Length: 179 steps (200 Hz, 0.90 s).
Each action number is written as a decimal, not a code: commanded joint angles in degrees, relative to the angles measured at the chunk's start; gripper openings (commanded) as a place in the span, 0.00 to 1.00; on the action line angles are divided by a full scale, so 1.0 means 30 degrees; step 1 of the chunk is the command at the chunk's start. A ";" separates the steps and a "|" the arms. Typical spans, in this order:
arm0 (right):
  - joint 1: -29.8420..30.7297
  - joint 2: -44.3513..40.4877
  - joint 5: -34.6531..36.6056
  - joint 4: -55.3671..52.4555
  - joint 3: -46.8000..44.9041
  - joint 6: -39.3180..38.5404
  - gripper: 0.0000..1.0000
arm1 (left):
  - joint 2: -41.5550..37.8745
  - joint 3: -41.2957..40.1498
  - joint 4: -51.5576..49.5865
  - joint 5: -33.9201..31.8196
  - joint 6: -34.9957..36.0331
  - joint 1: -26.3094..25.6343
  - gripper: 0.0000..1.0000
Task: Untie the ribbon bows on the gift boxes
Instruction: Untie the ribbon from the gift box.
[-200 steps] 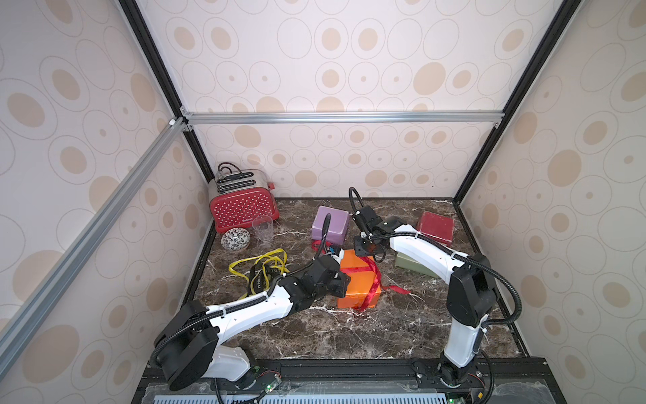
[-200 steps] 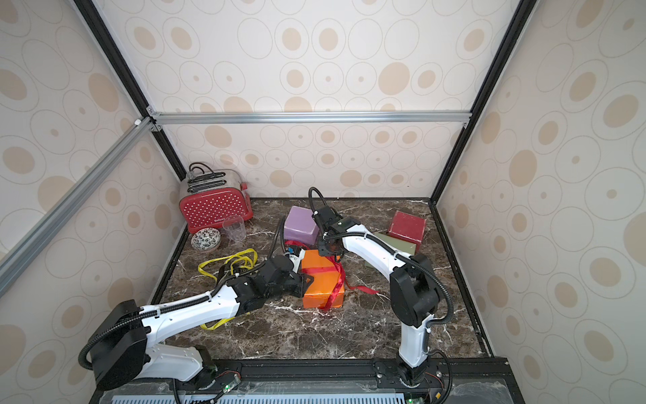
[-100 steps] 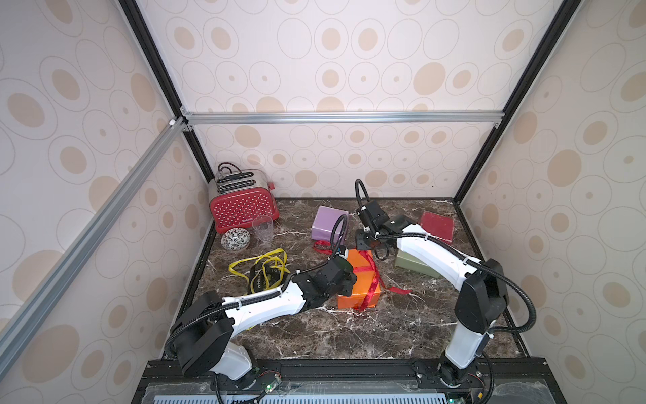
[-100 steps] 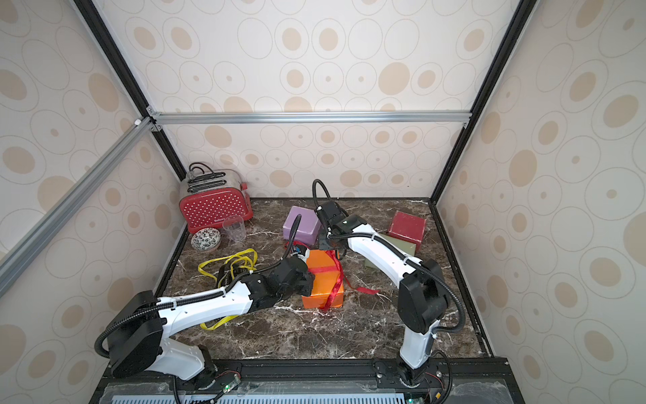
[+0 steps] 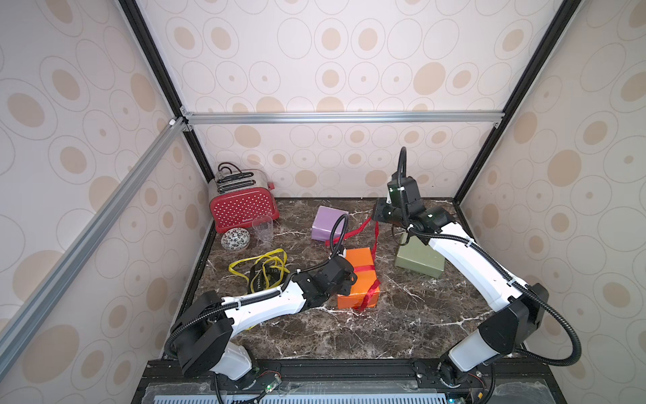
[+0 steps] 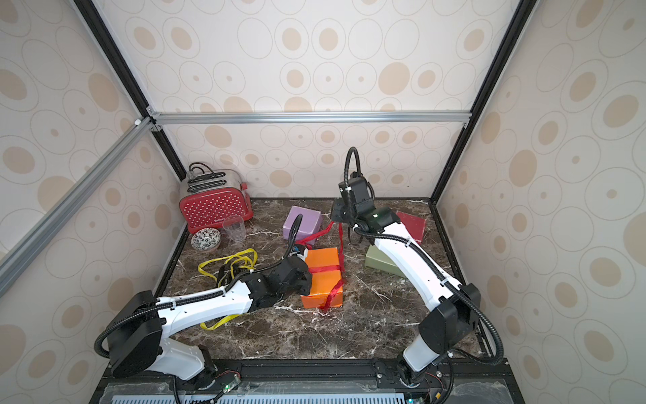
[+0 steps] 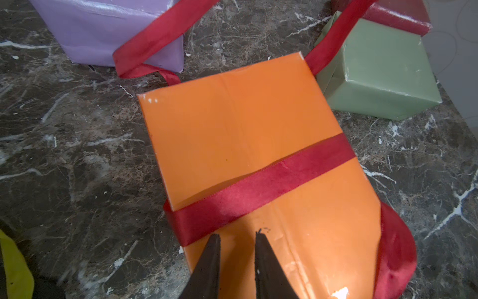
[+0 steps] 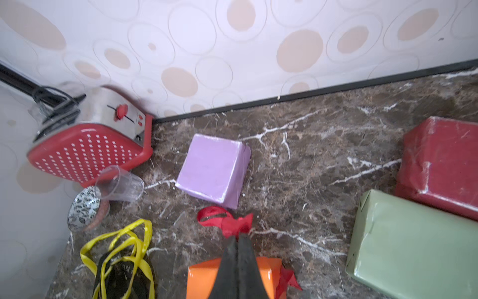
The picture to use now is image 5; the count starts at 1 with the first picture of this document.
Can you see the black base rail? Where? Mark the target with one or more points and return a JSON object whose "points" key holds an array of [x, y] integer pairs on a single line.
{"points": [[511, 380]]}

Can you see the orange gift box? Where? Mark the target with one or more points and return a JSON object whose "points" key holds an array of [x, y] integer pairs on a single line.
{"points": [[363, 290]]}

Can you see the black frame post right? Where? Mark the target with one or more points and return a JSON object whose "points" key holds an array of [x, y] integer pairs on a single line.
{"points": [[546, 46]]}

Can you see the diagonal aluminium bar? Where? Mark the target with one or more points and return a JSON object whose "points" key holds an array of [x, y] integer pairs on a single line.
{"points": [[20, 331]]}

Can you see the black frame post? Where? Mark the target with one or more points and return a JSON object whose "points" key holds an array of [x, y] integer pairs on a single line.
{"points": [[135, 19], [546, 46]]}

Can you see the black ribbon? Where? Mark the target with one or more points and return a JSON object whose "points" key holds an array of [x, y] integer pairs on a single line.
{"points": [[261, 278]]}

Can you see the green gift box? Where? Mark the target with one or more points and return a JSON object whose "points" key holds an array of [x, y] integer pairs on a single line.
{"points": [[415, 256]]}

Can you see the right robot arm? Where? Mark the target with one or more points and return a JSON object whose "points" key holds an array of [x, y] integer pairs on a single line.
{"points": [[519, 307]]}

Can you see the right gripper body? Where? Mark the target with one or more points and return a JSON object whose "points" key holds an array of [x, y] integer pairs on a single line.
{"points": [[382, 212]]}

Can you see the black frame post left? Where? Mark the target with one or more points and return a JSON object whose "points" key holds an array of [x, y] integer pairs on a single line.
{"points": [[135, 19]]}

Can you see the purple gift box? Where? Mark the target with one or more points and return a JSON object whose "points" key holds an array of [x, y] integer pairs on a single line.
{"points": [[324, 222]]}

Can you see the red polka dot toaster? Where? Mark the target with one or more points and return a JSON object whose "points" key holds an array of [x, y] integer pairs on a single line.
{"points": [[239, 196]]}

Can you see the horizontal aluminium bar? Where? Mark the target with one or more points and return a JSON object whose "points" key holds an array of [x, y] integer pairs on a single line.
{"points": [[359, 117]]}

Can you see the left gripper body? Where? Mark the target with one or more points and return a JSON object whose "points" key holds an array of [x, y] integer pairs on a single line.
{"points": [[344, 287]]}

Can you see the yellow ribbon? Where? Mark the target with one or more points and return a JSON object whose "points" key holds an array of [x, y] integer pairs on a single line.
{"points": [[277, 259]]}

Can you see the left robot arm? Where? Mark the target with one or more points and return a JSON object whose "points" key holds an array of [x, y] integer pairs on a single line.
{"points": [[200, 340]]}

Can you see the patterned ceramic bowl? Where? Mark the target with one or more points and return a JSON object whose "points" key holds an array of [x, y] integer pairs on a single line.
{"points": [[236, 240]]}

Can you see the clear plastic cup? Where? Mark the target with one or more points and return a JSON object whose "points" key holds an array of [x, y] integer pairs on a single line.
{"points": [[263, 227]]}

